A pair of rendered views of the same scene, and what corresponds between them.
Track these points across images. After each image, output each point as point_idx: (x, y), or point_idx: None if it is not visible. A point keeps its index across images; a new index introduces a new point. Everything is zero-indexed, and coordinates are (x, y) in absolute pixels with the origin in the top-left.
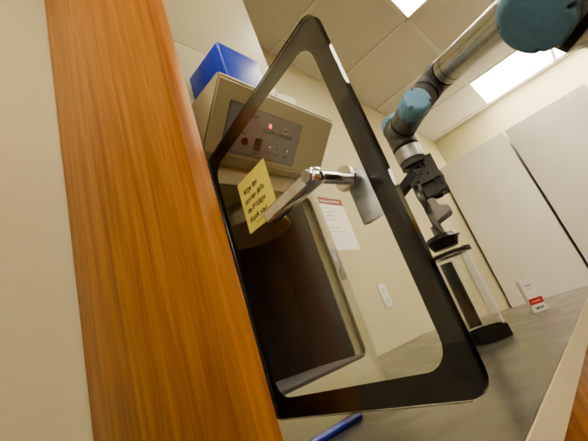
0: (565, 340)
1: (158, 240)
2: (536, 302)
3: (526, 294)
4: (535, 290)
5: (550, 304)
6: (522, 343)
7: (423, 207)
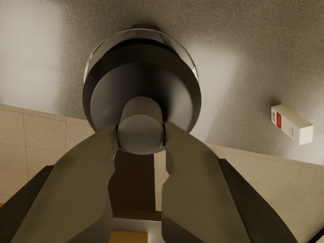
0: (32, 108)
1: None
2: (277, 119)
3: (285, 119)
4: (286, 131)
5: (314, 127)
6: (66, 81)
7: (8, 204)
